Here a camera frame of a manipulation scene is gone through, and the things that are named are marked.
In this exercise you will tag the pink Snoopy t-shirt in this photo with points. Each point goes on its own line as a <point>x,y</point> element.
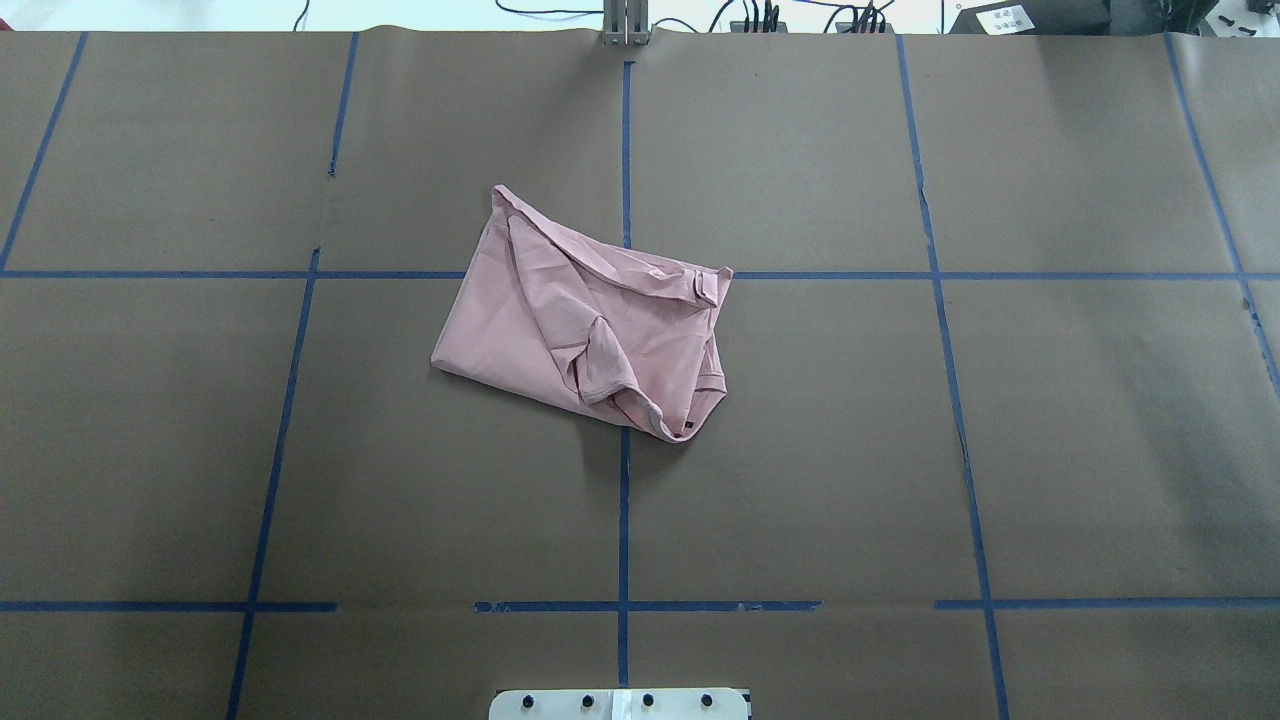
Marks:
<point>622,336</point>

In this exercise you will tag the black USB hub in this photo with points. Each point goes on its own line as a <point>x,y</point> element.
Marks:
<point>857,20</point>
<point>757,18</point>

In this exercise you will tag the black box with label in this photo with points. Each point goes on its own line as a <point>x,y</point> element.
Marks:
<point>1006,18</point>

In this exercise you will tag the aluminium frame post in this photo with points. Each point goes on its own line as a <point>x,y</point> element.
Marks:
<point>626,23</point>

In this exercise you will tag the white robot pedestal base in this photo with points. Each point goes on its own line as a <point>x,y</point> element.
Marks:
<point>623,703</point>

